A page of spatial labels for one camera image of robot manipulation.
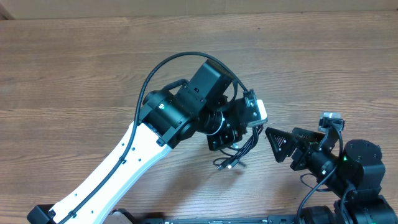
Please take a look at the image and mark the black usb cable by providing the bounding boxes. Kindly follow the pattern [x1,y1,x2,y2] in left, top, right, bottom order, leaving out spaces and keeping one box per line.
[213,124,265,171]

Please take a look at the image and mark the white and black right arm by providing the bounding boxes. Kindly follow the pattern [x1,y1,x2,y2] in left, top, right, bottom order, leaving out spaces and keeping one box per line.
[266,126,397,223]

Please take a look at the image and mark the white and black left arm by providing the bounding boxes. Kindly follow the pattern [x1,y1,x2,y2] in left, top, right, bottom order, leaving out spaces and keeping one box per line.
[27,60,267,223]

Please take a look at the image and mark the black left camera cable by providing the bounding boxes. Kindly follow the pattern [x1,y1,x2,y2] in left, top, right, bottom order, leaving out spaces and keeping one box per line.
[57,51,259,224]

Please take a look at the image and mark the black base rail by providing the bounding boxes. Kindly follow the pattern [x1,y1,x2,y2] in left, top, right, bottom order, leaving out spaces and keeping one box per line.
[107,208,312,224]

